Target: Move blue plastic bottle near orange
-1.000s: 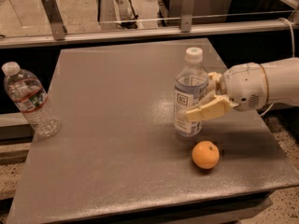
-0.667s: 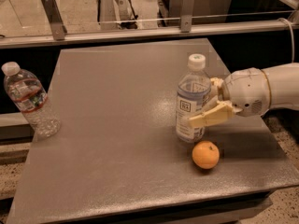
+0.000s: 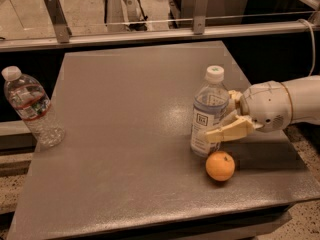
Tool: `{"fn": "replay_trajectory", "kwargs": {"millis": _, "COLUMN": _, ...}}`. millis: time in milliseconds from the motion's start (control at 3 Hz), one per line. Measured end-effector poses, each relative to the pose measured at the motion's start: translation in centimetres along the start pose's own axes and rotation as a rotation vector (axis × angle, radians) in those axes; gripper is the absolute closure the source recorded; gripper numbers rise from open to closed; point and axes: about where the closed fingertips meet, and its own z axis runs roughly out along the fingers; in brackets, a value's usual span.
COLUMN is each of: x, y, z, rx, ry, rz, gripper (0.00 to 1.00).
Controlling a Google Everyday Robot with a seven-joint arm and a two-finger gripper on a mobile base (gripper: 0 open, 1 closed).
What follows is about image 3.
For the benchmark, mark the blue label plastic bottle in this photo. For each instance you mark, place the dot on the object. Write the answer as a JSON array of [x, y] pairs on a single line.
[[209, 108]]

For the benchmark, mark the right metal rail bracket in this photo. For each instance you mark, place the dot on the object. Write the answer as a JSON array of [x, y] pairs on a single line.
[[199, 16]]

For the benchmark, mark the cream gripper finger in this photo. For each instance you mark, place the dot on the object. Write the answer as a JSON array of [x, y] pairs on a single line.
[[238, 129], [234, 100]]

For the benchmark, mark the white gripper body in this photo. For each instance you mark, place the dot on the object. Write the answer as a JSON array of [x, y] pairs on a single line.
[[266, 105]]

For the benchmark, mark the red label plastic bottle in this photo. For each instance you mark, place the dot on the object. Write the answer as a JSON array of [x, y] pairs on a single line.
[[31, 102]]

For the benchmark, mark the orange fruit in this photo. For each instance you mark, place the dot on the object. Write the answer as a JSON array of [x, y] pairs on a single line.
[[220, 166]]

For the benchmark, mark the left metal rail bracket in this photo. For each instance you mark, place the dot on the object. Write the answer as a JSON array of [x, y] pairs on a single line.
[[58, 20]]

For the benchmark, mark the horizontal metal rail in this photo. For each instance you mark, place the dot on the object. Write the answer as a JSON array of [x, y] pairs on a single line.
[[135, 38]]

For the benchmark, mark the metal rail bracket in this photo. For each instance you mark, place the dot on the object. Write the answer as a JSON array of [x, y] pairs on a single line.
[[199, 16], [58, 20]]

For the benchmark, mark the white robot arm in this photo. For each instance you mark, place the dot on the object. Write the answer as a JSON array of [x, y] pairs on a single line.
[[305, 100]]

